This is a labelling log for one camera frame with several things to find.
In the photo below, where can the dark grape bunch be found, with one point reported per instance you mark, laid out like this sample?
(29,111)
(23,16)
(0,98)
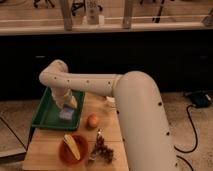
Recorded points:
(104,151)

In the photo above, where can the white small cup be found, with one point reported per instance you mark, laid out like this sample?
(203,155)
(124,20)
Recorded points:
(110,101)

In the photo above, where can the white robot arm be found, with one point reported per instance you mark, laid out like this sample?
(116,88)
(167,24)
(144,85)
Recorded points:
(143,121)

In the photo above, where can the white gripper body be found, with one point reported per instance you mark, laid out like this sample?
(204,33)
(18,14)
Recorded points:
(64,96)

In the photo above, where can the blue black floor device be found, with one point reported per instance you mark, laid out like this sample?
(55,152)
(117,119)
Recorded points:
(200,100)

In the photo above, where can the blue grey sponge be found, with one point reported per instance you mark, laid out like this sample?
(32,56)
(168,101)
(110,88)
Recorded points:
(66,113)

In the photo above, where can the red bowl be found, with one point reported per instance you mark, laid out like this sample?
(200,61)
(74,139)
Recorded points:
(66,156)

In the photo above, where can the yellow corn cob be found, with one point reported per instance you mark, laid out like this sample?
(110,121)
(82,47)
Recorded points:
(69,140)

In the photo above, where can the green plastic tray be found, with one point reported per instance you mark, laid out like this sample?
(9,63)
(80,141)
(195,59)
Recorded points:
(47,113)

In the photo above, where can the orange fruit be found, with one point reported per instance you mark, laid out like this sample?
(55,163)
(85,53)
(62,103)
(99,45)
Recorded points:
(92,121)

